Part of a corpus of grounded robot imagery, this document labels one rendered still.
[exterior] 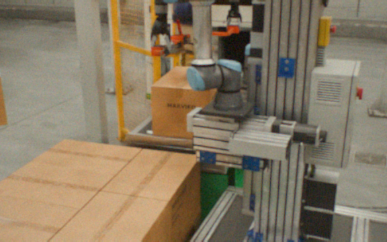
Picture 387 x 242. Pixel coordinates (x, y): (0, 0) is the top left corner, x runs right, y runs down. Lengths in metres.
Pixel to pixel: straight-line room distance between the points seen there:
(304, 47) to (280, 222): 0.97
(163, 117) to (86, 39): 1.20
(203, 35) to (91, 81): 2.03
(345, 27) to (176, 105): 8.69
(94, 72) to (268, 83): 1.97
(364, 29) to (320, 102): 9.13
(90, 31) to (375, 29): 8.42
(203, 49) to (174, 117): 0.99
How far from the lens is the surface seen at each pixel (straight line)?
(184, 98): 2.87
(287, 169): 2.40
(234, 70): 2.10
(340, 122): 2.20
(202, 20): 2.02
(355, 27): 11.27
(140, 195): 2.41
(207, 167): 2.95
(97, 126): 4.02
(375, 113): 5.58
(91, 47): 3.84
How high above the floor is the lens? 1.72
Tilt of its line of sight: 20 degrees down
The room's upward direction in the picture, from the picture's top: straight up
